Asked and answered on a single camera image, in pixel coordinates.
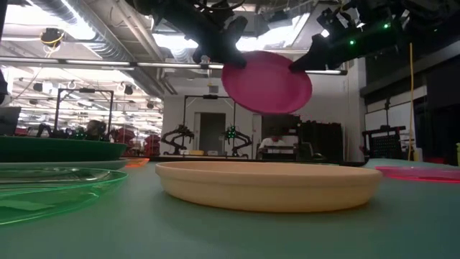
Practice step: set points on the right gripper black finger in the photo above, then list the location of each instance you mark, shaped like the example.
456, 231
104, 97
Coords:
316, 57

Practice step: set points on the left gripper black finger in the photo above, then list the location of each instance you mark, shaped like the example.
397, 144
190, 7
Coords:
235, 46

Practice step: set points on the magenta plastic plate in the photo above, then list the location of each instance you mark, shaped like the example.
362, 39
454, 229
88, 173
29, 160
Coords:
267, 86

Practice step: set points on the beige plastic dish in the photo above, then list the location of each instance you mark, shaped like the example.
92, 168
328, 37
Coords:
266, 187

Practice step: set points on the clear red plate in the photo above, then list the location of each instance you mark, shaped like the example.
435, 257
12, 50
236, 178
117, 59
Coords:
424, 174

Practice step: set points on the dark green plastic plate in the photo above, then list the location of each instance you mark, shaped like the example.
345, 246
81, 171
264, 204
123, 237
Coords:
54, 149

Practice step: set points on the neighbouring station robot arm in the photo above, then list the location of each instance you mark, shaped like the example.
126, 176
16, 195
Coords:
45, 129
181, 131
237, 136

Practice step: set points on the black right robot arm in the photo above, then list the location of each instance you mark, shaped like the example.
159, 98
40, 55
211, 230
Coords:
413, 21

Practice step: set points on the grey door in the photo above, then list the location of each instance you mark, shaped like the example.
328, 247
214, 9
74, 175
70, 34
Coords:
212, 131

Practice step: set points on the person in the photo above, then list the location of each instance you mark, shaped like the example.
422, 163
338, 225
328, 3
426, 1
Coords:
273, 144
96, 127

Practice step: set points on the long LED light bar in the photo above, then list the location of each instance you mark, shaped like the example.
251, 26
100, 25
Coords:
108, 62

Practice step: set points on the black equipment rack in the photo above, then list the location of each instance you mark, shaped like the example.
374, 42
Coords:
384, 145

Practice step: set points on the red chair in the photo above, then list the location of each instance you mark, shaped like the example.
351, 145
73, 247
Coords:
124, 136
152, 144

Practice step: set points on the grey plastic plate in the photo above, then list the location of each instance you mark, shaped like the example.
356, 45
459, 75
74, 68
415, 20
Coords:
72, 164

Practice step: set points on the green table mat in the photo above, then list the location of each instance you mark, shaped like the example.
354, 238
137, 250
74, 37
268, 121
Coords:
230, 237

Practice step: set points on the dark monitor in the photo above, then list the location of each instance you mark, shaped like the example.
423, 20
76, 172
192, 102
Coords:
9, 120

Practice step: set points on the large clear green plate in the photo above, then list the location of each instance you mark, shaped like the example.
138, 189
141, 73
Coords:
54, 194

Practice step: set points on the square wall vent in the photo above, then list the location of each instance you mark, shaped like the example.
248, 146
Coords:
213, 89

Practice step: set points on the black neighbouring station frame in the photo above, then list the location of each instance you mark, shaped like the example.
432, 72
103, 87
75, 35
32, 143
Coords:
86, 90
210, 96

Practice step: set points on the corrugated silver air duct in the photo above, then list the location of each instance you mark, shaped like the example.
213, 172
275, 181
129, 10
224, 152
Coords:
108, 39

